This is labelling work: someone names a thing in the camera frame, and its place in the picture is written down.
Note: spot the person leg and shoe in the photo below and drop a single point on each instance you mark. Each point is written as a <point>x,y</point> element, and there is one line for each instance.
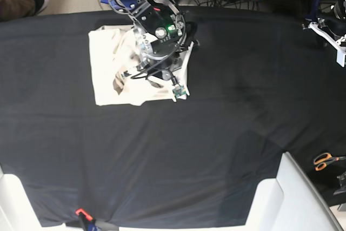
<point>16,9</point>

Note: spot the cream white T-shirt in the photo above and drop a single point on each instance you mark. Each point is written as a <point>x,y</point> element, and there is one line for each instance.
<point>114,52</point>

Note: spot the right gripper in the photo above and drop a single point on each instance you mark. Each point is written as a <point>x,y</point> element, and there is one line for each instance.
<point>162,66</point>

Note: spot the orange handled scissors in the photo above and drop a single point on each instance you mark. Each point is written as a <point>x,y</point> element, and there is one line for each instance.
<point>325,159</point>

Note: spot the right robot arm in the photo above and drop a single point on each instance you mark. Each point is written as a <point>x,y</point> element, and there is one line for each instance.
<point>161,32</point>

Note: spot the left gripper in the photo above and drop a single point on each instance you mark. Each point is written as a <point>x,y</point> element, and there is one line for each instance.
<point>332,22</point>

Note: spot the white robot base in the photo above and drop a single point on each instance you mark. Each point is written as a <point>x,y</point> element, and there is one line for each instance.
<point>255,190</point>
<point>16,211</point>

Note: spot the black table cloth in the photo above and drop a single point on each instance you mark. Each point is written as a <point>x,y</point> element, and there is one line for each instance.
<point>259,85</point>

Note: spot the orange blue clamp bottom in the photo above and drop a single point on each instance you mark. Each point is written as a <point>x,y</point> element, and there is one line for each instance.
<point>88,223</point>

